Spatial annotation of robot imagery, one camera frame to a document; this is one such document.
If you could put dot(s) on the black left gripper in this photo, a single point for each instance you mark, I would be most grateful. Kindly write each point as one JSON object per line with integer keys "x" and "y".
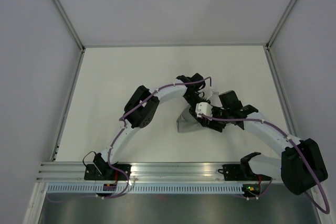
{"x": 192, "y": 113}

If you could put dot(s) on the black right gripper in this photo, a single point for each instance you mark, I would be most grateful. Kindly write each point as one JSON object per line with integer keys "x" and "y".
{"x": 213, "y": 125}

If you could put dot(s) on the grey cloth napkin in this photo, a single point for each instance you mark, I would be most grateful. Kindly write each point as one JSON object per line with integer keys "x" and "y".
{"x": 186, "y": 123}

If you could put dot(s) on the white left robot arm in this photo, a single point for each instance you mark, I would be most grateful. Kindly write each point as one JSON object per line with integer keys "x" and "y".
{"x": 139, "y": 111}

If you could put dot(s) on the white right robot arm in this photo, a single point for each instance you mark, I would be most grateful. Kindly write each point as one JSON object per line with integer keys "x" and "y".
{"x": 299, "y": 163}

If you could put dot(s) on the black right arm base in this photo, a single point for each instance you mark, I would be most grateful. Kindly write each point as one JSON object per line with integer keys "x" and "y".
{"x": 237, "y": 172}

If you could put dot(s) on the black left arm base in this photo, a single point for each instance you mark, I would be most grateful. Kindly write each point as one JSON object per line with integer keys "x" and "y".
{"x": 92, "y": 173}

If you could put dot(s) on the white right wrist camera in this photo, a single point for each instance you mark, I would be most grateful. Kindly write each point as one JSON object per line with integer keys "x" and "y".
{"x": 203, "y": 109}

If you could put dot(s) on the white slotted cable duct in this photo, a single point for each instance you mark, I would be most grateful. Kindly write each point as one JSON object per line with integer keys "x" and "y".
{"x": 146, "y": 188}

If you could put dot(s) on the aluminium right frame post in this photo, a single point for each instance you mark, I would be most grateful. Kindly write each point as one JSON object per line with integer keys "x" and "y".
{"x": 281, "y": 22}

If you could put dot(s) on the aluminium frame post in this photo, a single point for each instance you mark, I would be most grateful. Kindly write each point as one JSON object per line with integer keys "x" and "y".
{"x": 281, "y": 22}
{"x": 65, "y": 18}

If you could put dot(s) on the aluminium front rail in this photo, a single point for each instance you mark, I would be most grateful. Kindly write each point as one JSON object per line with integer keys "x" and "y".
{"x": 152, "y": 172}

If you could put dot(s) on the aluminium left frame post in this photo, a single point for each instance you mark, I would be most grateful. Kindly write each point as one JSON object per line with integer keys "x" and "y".
{"x": 65, "y": 18}

